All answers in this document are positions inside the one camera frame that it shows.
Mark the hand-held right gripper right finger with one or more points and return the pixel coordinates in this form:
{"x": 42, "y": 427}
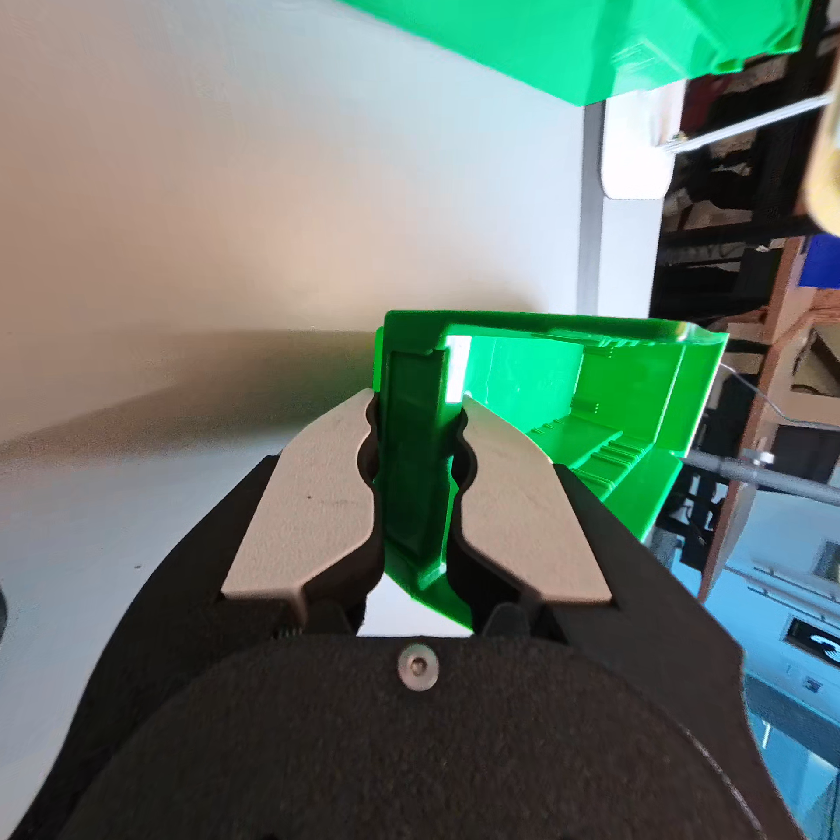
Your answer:
{"x": 525, "y": 525}

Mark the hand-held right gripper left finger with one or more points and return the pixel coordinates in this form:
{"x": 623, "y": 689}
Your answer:
{"x": 308, "y": 512}

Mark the green plastic bin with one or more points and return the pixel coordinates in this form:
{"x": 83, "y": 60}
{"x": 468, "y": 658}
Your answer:
{"x": 558, "y": 39}
{"x": 623, "y": 394}

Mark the grey desk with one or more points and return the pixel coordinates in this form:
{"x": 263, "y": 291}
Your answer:
{"x": 197, "y": 197}

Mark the grey metal pole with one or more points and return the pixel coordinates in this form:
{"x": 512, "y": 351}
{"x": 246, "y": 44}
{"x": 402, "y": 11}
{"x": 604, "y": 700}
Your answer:
{"x": 787, "y": 485}

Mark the blue plastic bin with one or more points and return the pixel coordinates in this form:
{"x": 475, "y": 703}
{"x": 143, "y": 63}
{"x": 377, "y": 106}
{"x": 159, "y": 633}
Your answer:
{"x": 820, "y": 262}

